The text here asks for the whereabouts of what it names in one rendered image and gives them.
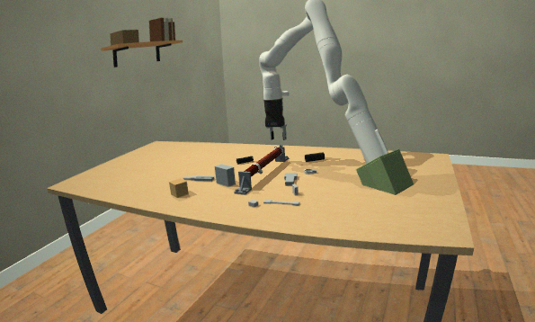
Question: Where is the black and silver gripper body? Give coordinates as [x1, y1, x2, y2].
[263, 87, 289, 127]

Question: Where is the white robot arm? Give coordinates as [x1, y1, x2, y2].
[259, 0, 388, 164]

